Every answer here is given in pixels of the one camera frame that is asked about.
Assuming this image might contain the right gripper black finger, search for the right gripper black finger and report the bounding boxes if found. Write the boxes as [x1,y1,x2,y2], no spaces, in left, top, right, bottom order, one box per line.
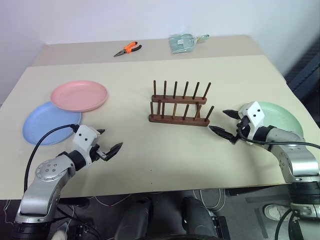
[208,125,236,143]
[222,109,241,120]

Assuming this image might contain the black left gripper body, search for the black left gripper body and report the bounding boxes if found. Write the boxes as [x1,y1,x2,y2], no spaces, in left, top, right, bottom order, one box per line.
[88,134,109,163]

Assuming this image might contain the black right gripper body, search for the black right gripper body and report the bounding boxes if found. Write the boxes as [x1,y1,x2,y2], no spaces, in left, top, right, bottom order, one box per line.
[230,115,252,145]

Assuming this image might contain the wooden dish rack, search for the wooden dish rack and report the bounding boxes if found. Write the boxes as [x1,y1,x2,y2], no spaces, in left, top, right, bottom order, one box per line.
[148,79,216,127]

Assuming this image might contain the green plate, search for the green plate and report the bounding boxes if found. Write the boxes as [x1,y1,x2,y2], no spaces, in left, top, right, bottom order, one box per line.
[258,100,305,141]

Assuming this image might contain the pink plate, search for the pink plate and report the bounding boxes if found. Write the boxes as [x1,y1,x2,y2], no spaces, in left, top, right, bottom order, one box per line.
[50,79,109,113]

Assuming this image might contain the blue plate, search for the blue plate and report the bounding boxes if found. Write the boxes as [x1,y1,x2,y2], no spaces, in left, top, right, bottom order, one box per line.
[22,100,83,147]

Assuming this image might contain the dark rounded shape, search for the dark rounded shape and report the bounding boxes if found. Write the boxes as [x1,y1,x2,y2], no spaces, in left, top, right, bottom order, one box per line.
[180,195,219,240]
[114,196,154,240]

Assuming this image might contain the black ribbed object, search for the black ribbed object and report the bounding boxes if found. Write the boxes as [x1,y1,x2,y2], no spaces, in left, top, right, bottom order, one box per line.
[284,39,320,107]

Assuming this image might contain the white shoe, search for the white shoe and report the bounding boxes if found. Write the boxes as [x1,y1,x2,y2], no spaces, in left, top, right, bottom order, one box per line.
[264,203,294,222]

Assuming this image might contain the black box under table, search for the black box under table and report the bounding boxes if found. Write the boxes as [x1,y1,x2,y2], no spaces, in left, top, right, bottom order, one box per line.
[211,215,231,240]

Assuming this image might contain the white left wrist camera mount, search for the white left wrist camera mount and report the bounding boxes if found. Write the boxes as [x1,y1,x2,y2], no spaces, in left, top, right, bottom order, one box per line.
[73,125,101,164]

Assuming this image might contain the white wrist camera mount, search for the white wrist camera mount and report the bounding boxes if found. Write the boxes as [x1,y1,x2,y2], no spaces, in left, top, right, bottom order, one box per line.
[73,125,101,164]
[238,100,266,131]

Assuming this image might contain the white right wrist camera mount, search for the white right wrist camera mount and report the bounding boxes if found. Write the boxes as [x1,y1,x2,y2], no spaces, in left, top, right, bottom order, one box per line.
[238,100,266,131]

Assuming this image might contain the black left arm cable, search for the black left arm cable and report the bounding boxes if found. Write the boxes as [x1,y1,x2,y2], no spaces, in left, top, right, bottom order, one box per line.
[23,123,79,195]

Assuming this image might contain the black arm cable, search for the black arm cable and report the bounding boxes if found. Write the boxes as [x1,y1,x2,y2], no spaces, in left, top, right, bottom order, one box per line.
[23,123,79,195]
[235,123,320,149]

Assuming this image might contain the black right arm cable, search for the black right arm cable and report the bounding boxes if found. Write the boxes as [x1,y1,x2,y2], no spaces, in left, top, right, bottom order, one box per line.
[235,123,320,149]

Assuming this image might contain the white cable bundle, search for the white cable bundle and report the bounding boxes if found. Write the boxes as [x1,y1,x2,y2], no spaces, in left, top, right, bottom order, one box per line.
[191,187,226,214]

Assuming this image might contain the orange-handled long-nose pliers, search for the orange-handled long-nose pliers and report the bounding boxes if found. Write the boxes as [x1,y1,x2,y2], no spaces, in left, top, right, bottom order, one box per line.
[113,41,143,58]

